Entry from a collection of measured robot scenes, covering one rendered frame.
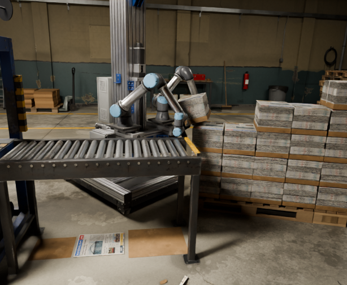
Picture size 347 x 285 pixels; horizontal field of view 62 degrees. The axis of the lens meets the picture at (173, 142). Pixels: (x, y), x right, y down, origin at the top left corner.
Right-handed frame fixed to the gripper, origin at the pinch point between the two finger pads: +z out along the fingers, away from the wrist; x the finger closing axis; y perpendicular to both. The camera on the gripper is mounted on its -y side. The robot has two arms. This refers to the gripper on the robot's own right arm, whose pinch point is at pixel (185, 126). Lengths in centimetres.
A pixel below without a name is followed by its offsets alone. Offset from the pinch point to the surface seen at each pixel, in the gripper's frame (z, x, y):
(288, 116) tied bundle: -3, -91, -12
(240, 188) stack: -4, -37, -70
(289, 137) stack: -3, -88, -31
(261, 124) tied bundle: -4, -68, -13
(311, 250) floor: -48, -82, -113
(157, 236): -59, 34, -75
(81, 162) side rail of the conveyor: -110, 45, 12
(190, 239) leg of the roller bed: -84, -1, -67
